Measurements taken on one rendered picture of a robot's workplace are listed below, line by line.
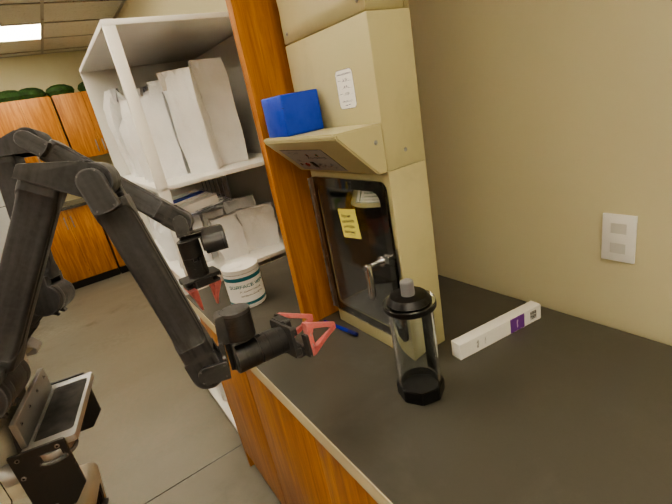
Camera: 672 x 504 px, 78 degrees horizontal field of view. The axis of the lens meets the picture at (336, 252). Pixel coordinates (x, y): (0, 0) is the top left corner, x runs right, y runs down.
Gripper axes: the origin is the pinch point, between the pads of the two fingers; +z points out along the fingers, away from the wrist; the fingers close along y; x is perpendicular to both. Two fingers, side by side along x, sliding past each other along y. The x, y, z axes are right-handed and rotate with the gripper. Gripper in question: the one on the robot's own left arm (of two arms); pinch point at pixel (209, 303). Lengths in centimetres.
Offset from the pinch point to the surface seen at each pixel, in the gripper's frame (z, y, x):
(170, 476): 107, -26, 81
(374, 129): -39, 30, -48
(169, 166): -34, 25, 93
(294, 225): -15.3, 27.2, -10.0
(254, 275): 4.6, 22.0, 18.5
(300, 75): -53, 33, -21
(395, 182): -27, 34, -47
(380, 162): -32, 30, -48
